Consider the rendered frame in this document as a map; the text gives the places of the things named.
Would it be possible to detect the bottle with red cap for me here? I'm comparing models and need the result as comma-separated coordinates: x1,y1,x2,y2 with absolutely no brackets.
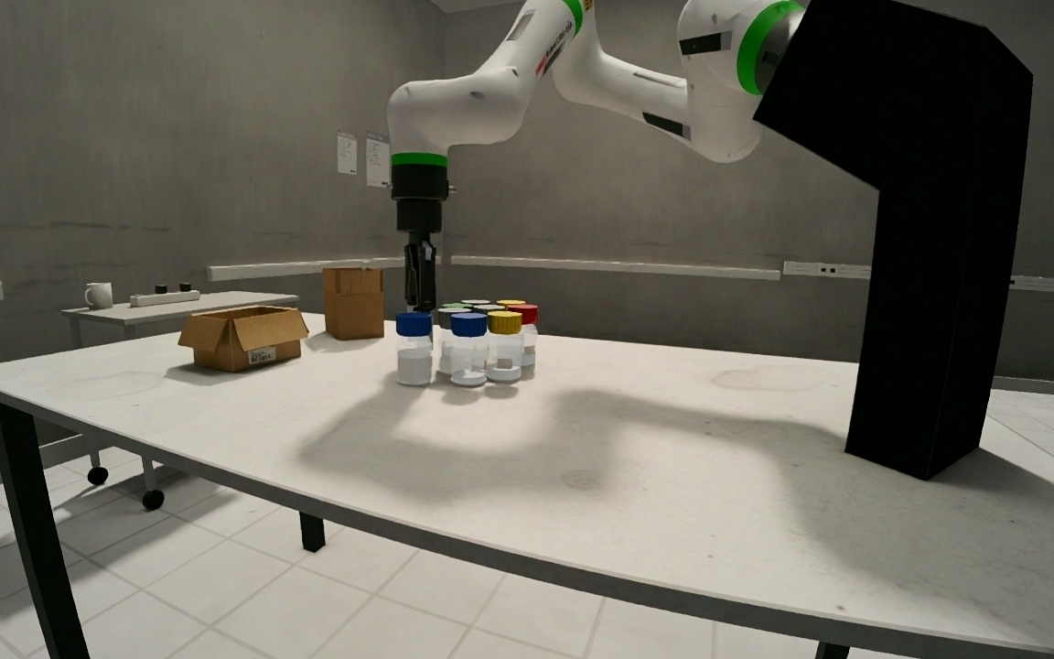
508,305,538,367

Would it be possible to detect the white bottle with dark blue cap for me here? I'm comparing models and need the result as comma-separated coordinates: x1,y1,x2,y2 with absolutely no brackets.
395,313,433,386

